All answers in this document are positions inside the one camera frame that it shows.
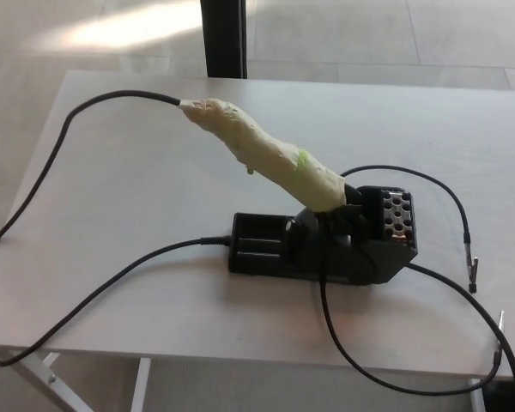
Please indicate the white diagonal table leg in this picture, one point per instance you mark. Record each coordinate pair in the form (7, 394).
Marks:
(30, 377)

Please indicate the white straight table leg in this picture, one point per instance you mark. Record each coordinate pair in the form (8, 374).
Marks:
(476, 399)
(141, 386)

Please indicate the black vertical pillar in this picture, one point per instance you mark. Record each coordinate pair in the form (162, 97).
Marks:
(223, 38)

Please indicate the tape-wrapped soldering iron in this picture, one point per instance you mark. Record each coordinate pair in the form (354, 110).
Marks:
(262, 141)

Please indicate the black soldering station base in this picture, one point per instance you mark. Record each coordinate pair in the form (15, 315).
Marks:
(360, 266)

